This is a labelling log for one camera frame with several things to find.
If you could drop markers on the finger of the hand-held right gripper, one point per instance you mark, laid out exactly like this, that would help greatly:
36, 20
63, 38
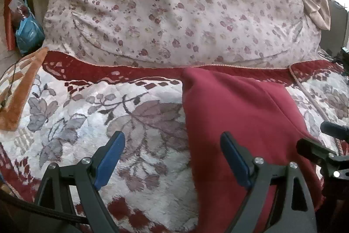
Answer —
336, 129
316, 151

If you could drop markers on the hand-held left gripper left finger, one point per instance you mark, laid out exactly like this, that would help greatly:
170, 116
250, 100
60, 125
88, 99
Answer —
111, 158

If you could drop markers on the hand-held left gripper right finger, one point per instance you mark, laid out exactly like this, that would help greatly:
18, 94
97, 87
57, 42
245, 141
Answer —
235, 160

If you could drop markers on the dark red garment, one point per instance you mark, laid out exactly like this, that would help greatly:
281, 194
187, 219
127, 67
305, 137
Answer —
234, 113

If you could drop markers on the plush floral blanket red border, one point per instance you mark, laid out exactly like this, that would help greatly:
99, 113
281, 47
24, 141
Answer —
109, 113

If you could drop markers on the orange patterned cloth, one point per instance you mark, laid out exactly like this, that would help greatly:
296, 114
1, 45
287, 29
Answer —
20, 91

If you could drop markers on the blue plastic bag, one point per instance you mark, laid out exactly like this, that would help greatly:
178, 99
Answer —
28, 32

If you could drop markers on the rose print floral pillow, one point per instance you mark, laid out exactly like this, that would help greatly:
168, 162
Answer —
177, 17

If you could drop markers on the orange red pole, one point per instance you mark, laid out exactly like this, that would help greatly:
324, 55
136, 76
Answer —
9, 17

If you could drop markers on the clear plastic bag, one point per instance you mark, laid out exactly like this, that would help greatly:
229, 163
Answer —
17, 5

